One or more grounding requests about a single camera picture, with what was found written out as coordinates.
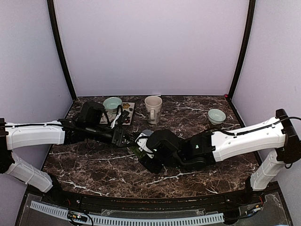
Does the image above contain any orange pill bottle grey cap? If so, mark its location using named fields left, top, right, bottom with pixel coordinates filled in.
left=142, top=129, right=154, bottom=137

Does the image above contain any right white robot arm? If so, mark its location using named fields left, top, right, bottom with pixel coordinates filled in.
left=135, top=109, right=301, bottom=204

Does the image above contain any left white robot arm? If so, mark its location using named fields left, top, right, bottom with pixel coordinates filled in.
left=0, top=102, right=135, bottom=205

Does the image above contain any floral square plate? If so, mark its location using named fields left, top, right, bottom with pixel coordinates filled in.
left=106, top=102, right=135, bottom=126

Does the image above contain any left light green bowl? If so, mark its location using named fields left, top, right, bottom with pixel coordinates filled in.
left=103, top=97, right=122, bottom=113

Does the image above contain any light green bowl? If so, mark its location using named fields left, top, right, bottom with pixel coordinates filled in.
left=208, top=109, right=226, bottom=125
left=103, top=97, right=122, bottom=113

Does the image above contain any cream coral pattern mug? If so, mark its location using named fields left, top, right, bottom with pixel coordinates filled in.
left=144, top=96, right=163, bottom=124

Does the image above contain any right light green bowl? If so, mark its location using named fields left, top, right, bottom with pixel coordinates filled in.
left=208, top=109, right=226, bottom=125

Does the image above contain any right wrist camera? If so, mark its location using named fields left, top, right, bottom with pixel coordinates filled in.
left=135, top=133, right=154, bottom=158

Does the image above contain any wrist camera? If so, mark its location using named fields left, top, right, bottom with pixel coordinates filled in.
left=111, top=110, right=133, bottom=129
left=135, top=133, right=154, bottom=158

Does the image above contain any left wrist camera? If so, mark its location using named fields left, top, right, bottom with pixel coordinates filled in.
left=111, top=110, right=133, bottom=129

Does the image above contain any white slotted cable duct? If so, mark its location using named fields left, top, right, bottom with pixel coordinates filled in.
left=30, top=201, right=225, bottom=226

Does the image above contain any black front table rail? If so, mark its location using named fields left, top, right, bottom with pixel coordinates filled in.
left=58, top=190, right=266, bottom=212

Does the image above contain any left black frame post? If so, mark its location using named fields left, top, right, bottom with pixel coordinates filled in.
left=47, top=0, right=77, bottom=101

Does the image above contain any black frame post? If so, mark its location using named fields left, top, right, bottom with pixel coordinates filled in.
left=47, top=0, right=77, bottom=101
left=227, top=0, right=256, bottom=102

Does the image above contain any right black frame post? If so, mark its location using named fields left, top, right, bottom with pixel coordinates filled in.
left=227, top=0, right=256, bottom=102

